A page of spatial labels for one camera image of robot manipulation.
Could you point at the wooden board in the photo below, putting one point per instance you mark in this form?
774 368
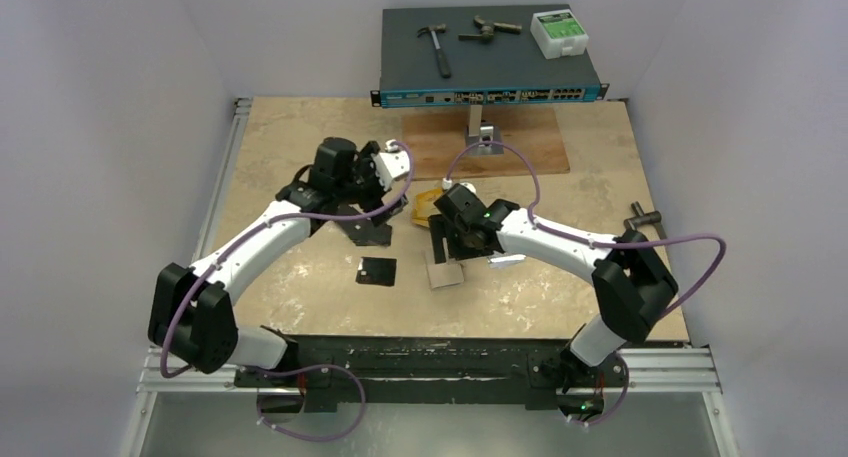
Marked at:
437 137

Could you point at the blue network switch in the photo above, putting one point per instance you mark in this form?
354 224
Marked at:
510 70

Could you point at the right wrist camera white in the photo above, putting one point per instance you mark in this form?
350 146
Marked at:
457 188

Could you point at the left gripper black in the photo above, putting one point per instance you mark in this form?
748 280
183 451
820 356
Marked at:
366 165

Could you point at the metal stand post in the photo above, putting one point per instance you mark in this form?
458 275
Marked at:
483 137

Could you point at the hammer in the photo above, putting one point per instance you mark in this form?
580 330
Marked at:
441 59

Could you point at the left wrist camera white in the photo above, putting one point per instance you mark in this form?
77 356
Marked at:
393 164

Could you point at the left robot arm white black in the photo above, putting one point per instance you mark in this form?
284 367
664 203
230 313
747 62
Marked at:
192 318

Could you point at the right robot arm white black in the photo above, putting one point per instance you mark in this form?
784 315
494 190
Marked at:
632 285

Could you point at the white green box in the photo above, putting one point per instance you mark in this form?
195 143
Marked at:
559 34

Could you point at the aluminium frame rail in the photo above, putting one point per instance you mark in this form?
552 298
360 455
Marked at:
674 407

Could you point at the black VIP card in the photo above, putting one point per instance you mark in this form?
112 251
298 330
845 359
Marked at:
376 271

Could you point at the metal clamp tool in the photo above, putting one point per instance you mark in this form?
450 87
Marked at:
487 30

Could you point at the dark metal crank handle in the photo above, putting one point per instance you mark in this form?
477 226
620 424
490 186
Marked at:
641 218

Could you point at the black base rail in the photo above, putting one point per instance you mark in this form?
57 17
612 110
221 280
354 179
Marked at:
536 374

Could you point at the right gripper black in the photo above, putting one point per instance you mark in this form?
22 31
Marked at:
452 243

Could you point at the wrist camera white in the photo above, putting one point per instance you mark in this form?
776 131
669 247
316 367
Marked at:
457 188
393 164

